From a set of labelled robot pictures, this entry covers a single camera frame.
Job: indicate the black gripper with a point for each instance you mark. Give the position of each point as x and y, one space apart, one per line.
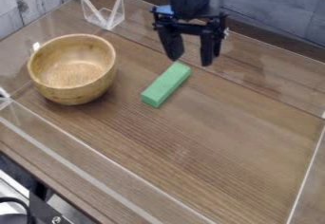
192 17

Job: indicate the green rectangular block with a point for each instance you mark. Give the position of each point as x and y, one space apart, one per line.
158 91

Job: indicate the wooden bowl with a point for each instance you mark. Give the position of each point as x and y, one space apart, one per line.
72 68

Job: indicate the clear acrylic corner bracket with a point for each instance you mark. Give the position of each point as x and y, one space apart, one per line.
104 18

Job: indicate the black metal mount bracket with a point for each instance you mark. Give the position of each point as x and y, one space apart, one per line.
44 214

